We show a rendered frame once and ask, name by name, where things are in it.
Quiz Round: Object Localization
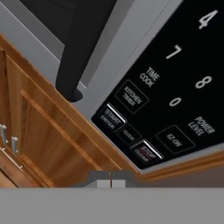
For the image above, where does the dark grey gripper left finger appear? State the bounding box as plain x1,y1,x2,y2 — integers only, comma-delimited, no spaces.
74,170,112,189

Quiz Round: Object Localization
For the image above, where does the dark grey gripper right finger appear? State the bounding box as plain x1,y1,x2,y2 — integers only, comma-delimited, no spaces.
110,170,148,189

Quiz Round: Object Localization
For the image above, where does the grey microwave with black panel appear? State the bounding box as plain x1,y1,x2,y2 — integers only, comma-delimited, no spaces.
0,0,224,176

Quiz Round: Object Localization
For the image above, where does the grey microwave door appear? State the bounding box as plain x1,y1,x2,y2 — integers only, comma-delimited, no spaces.
0,0,123,92

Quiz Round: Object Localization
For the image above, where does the wooden cupboard door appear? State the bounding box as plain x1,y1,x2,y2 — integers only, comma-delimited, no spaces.
0,46,13,152
4,53,123,188

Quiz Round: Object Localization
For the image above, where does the silver cupboard handle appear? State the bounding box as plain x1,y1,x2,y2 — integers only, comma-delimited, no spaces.
0,123,9,146
10,135,20,156

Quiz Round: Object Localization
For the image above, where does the black microwave door handle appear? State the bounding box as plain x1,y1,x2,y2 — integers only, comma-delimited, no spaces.
55,0,119,103

